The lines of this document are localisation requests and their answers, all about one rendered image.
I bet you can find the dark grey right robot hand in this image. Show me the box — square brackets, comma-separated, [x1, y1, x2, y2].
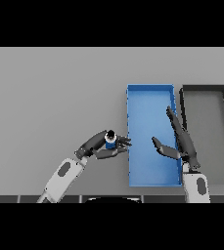
[151, 105, 202, 171]

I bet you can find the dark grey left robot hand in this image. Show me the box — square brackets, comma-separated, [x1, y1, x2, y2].
[73, 129, 133, 161]

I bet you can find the blue pipe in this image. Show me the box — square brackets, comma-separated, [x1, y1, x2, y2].
[105, 129, 118, 150]

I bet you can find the dark grey bin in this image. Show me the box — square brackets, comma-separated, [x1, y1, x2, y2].
[178, 84, 224, 187]

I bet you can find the blue bin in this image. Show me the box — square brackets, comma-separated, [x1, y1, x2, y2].
[125, 83, 183, 188]

